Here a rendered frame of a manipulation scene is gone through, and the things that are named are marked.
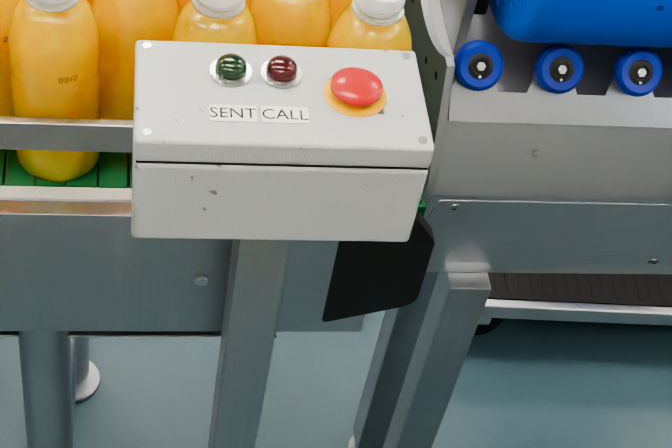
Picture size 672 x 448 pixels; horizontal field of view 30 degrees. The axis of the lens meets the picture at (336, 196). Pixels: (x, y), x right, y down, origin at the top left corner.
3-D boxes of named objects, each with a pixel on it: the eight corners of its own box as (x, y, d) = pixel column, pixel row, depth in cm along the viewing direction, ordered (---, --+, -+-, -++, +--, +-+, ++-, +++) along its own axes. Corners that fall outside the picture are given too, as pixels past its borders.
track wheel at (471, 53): (507, 41, 110) (501, 40, 112) (458, 39, 110) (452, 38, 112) (504, 92, 111) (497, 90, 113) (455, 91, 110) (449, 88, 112)
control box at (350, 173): (409, 244, 91) (437, 146, 84) (131, 240, 88) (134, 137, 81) (392, 145, 98) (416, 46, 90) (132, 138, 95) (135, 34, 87)
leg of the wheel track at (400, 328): (386, 467, 193) (475, 197, 147) (349, 468, 192) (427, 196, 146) (382, 434, 197) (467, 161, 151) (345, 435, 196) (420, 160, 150)
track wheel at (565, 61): (589, 45, 112) (581, 43, 114) (540, 43, 111) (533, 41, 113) (584, 95, 112) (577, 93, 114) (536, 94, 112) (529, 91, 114)
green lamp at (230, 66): (247, 84, 86) (248, 71, 85) (215, 83, 85) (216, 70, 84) (245, 62, 87) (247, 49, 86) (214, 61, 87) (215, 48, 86)
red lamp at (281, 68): (298, 86, 86) (300, 73, 85) (266, 85, 86) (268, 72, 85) (295, 64, 88) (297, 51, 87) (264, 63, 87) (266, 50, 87)
